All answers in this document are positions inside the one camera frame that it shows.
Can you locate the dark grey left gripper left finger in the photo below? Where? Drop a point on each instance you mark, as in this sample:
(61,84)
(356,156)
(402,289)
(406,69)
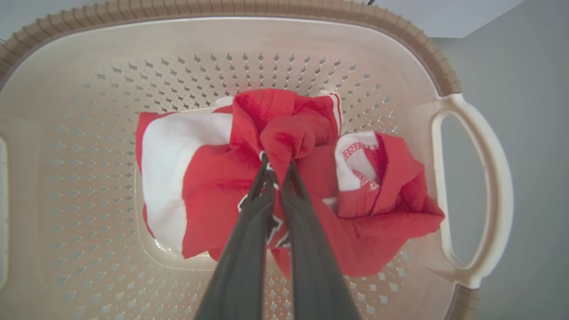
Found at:
(242,266)

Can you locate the beige plastic laundry basket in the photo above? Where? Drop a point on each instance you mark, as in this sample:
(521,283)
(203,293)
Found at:
(89,133)

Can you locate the red and white garment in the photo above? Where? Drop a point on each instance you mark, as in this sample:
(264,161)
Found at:
(213,178)

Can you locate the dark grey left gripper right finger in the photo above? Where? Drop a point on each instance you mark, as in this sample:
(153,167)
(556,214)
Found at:
(318,271)

